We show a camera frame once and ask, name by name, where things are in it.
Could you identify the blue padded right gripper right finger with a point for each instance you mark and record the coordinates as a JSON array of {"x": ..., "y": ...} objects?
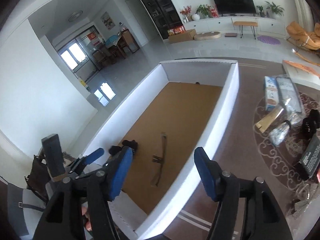
[{"x": 263, "y": 217}]

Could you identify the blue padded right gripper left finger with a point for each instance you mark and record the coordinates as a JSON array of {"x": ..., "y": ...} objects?
[{"x": 62, "y": 218}]

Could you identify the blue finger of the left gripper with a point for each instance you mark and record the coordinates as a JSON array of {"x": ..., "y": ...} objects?
[{"x": 88, "y": 159}]

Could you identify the silver foil bundle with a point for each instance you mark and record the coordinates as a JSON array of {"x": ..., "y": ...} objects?
[{"x": 278, "y": 134}]

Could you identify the wooden stick pack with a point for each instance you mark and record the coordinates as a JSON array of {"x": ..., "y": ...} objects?
[{"x": 267, "y": 120}]

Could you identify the black cloth bundle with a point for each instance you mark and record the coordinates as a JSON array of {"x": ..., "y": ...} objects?
[{"x": 310, "y": 124}]

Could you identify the blue white carton box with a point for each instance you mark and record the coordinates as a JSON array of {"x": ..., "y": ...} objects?
[{"x": 271, "y": 93}]

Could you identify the large white cardboard box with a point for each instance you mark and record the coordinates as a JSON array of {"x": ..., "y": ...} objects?
[{"x": 179, "y": 106}]

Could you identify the clear plastic packaged item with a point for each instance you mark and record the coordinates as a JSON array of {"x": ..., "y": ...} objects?
[{"x": 289, "y": 96}]

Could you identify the wooden dining chair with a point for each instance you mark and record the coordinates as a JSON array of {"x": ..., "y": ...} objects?
[{"x": 128, "y": 41}]

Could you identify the white orange flat box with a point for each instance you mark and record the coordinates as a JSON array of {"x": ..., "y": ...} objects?
[{"x": 301, "y": 77}]

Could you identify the brown cardboard box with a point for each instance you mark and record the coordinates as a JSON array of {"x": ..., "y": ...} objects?
[{"x": 188, "y": 35}]

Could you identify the black display cabinet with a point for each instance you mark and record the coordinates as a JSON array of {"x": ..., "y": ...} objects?
[{"x": 164, "y": 15}]

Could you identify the red flower vase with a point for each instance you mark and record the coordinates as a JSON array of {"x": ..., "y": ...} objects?
[{"x": 186, "y": 12}]

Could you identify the purple round floor mat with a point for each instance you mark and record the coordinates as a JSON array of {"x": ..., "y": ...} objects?
[{"x": 268, "y": 40}]

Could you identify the green potted plant left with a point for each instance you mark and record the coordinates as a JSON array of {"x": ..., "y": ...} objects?
[{"x": 204, "y": 10}]

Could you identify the green potted plant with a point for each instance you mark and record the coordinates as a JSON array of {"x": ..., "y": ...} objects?
[
  {"x": 277, "y": 11},
  {"x": 204, "y": 10}
]

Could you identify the orange lounge chair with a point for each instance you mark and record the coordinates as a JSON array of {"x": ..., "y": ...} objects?
[{"x": 305, "y": 39}]

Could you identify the white long tv cabinet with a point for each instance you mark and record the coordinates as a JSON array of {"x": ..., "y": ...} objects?
[{"x": 266, "y": 26}]

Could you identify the small wooden bench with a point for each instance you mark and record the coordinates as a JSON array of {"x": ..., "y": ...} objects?
[{"x": 242, "y": 24}]

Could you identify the black flat screen television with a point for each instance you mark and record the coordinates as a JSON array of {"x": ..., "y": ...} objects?
[{"x": 225, "y": 7}]

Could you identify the small dark potted plant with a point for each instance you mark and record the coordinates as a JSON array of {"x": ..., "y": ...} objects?
[{"x": 261, "y": 10}]

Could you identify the green potted plant right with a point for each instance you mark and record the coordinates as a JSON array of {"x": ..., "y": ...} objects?
[{"x": 277, "y": 11}]

